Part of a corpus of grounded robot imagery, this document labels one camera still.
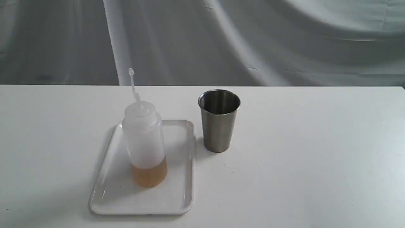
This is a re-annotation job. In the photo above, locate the white plastic tray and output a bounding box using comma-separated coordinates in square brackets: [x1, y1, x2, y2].
[88, 120, 196, 216]

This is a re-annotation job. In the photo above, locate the translucent squeeze bottle amber liquid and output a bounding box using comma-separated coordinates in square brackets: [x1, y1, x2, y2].
[122, 67, 168, 188]

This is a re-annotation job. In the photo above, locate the stainless steel cup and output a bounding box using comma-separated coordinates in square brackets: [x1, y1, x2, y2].
[198, 89, 241, 153]

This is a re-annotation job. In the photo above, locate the grey fabric backdrop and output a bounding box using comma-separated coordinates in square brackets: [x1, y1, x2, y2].
[0, 0, 404, 86]

